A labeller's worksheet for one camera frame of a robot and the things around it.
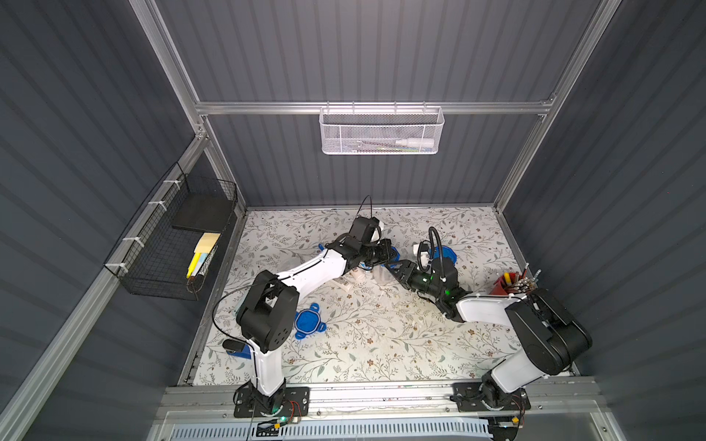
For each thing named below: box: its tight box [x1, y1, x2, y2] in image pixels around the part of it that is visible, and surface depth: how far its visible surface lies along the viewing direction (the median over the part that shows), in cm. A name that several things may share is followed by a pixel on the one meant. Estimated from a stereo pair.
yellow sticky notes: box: [186, 232, 221, 279], surface depth 74 cm
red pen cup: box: [489, 268, 538, 295], surface depth 87 cm
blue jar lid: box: [294, 302, 328, 340], surface depth 89 cm
